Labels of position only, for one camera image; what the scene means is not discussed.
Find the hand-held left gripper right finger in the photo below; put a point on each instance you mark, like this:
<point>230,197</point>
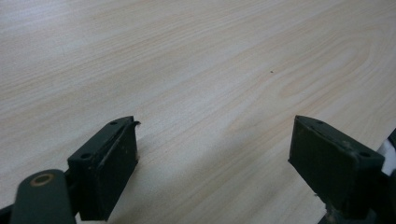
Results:
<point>330,168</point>

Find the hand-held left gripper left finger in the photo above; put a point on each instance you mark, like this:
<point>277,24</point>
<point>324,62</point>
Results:
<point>102,171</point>

